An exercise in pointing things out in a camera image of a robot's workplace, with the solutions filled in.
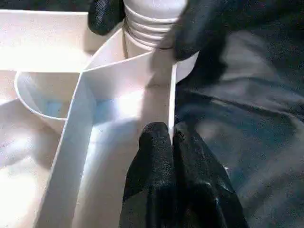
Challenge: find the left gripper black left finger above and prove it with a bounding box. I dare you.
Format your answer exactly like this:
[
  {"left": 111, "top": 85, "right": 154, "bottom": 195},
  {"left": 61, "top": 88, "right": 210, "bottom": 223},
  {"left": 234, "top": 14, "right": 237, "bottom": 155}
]
[{"left": 119, "top": 122, "right": 178, "bottom": 228}]

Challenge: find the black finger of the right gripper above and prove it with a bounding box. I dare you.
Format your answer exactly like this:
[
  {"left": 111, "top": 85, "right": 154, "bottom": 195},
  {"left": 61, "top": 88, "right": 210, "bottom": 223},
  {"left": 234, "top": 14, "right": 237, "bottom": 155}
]
[
  {"left": 87, "top": 0, "right": 126, "bottom": 37},
  {"left": 158, "top": 0, "right": 229, "bottom": 62}
]

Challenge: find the white plastic table leg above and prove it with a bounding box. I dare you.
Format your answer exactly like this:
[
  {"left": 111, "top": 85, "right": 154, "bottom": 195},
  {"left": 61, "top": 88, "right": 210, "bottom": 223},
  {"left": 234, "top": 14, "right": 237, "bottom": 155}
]
[{"left": 122, "top": 0, "right": 189, "bottom": 52}]

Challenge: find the black mat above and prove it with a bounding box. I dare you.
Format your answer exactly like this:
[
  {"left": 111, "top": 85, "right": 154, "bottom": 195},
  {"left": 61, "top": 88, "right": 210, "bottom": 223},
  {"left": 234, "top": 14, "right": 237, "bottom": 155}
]
[{"left": 0, "top": 0, "right": 304, "bottom": 228}]

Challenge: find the white plastic table top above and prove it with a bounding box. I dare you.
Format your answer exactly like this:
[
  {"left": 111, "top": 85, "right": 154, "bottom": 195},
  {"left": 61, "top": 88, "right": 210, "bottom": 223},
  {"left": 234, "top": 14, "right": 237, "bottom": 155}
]
[{"left": 0, "top": 9, "right": 202, "bottom": 228}]

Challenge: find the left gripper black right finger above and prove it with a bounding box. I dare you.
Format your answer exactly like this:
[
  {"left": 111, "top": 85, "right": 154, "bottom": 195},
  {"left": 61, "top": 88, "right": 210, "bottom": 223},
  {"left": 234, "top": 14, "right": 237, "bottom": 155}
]
[{"left": 172, "top": 123, "right": 249, "bottom": 228}]

